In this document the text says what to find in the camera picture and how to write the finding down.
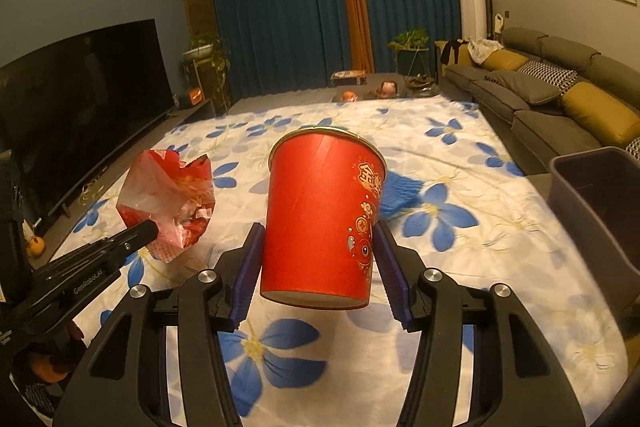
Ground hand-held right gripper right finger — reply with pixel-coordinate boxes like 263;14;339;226
375;222;586;427

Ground white tower air conditioner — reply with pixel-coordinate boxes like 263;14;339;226
455;0;489;42

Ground red and white plastic bag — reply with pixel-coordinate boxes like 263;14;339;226
116;149;217;264

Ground blue curtains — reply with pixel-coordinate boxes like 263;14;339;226
209;0;467;100

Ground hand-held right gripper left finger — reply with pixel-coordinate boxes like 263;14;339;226
52;222;267;427

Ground potted plant on stand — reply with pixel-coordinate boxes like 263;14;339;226
388;28;431;78

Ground grey plastic bin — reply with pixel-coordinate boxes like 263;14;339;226
549;147;640;319

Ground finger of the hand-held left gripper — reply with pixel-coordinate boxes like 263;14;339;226
32;221;159;280

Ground black television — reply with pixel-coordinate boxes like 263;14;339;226
0;19;177;229

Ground small yellow pillow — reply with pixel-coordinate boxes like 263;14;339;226
482;49;529;73

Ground black and white patterned pillow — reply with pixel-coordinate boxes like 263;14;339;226
517;59;577;91

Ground small low table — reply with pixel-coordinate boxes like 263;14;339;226
330;69;371;87

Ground large yellow pillow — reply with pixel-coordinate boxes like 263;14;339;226
562;81;640;148

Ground trailing potted plant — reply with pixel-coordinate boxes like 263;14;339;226
181;34;232;108

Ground grey sectional sofa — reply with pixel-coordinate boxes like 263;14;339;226
436;26;640;174

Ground red paper cup gold rim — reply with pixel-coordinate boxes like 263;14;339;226
259;127;389;312

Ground white clothing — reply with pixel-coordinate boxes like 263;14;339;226
467;37;506;64

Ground floral blue and white sheet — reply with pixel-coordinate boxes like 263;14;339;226
40;97;632;427

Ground grey pillow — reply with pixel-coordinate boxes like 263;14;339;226
492;71;562;106

